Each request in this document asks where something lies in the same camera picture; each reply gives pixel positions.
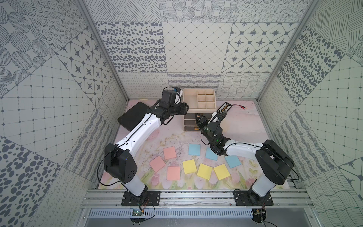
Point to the blue sticky note left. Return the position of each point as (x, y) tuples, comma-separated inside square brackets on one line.
[(194, 149)]

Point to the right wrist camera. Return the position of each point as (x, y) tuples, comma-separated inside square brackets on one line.
[(218, 116)]

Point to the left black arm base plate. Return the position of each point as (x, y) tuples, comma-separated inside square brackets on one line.
[(149, 198)]

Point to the pink sticky note left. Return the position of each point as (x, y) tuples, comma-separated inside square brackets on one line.
[(157, 164)]

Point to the blue sticky note middle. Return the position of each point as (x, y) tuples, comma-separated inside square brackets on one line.
[(211, 155)]

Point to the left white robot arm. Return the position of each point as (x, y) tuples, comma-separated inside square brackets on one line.
[(119, 159)]

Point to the blue sticky note right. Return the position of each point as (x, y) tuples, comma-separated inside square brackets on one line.
[(233, 161)]

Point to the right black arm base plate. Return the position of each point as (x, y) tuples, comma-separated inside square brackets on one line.
[(250, 198)]

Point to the pink sticky note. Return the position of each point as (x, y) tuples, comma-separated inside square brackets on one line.
[(169, 153), (157, 164), (173, 173)]

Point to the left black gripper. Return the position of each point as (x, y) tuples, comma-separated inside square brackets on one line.
[(179, 108)]

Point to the yellow sticky note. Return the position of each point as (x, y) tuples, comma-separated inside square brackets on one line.
[(221, 172), (189, 166), (204, 171)]

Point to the blue sticky note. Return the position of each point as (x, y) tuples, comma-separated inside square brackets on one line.
[(211, 155), (194, 149), (233, 161)]

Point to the black flat case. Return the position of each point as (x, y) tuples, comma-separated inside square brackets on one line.
[(132, 117)]

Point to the small green circuit board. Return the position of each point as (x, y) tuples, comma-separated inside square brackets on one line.
[(137, 213)]

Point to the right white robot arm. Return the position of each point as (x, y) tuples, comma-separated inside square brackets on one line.
[(276, 164)]

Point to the aluminium mounting rail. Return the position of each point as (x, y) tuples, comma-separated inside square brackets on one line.
[(290, 198)]

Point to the pink sticky note upper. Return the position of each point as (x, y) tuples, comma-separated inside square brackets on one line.
[(169, 153)]

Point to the black battery holder with wires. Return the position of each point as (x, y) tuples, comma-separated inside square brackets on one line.
[(227, 106)]

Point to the beige drawer organizer cabinet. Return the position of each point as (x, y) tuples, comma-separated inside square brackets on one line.
[(199, 100)]

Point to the white slotted cable duct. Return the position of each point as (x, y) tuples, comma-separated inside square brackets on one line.
[(174, 213)]

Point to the pink sticky note lower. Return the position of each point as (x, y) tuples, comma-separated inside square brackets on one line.
[(173, 173)]

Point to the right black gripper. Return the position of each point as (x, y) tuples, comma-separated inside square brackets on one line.
[(201, 121)]

